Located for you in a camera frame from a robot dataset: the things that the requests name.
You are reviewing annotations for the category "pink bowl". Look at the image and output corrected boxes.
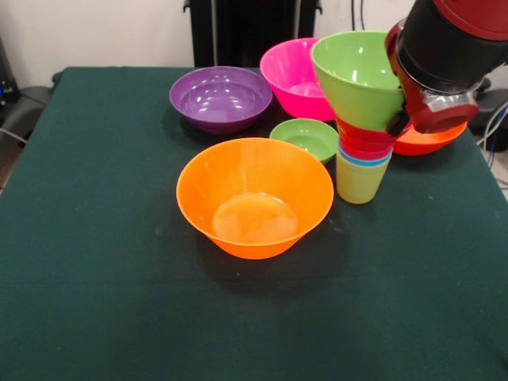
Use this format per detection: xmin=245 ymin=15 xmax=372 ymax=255
xmin=260 ymin=37 xmax=337 ymax=122

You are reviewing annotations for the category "small green bowl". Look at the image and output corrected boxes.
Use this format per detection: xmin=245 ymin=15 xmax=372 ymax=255
xmin=269 ymin=117 xmax=340 ymax=166

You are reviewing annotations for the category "dark green tablecloth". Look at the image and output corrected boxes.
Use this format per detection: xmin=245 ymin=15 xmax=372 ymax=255
xmin=0 ymin=66 xmax=508 ymax=381

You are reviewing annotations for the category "grey cable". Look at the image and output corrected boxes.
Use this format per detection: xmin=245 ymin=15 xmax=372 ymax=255
xmin=0 ymin=126 xmax=29 ymax=146

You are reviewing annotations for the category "red-orange bowl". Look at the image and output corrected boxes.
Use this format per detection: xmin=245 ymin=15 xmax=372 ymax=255
xmin=391 ymin=121 xmax=468 ymax=156

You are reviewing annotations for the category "white cable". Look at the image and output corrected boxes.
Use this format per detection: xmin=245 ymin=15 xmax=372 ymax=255
xmin=476 ymin=101 xmax=508 ymax=147

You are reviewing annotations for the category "large green bowl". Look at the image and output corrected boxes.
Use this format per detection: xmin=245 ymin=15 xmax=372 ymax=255
xmin=310 ymin=31 xmax=406 ymax=132

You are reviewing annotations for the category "black electronics box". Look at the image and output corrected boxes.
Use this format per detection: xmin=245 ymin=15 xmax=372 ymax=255
xmin=0 ymin=33 xmax=21 ymax=118

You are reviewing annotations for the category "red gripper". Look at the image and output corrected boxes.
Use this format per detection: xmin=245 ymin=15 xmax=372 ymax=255
xmin=384 ymin=18 xmax=479 ymax=138

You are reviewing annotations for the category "large orange bowl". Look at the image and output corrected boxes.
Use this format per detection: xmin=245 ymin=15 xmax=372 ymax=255
xmin=175 ymin=137 xmax=334 ymax=260

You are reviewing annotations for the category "black equipment with knob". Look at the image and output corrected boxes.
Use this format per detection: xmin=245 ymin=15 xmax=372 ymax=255
xmin=470 ymin=77 xmax=508 ymax=138

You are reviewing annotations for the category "blue cup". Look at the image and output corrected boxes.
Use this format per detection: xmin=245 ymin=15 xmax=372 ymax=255
xmin=337 ymin=149 xmax=394 ymax=168

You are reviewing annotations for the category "yellow cup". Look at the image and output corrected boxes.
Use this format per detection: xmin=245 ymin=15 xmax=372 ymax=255
xmin=336 ymin=155 xmax=392 ymax=206

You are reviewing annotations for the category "purple bowl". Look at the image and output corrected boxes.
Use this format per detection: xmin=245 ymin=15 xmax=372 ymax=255
xmin=169 ymin=66 xmax=274 ymax=136

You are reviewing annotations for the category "red cup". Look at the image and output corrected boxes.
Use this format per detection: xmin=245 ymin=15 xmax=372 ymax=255
xmin=338 ymin=140 xmax=394 ymax=162

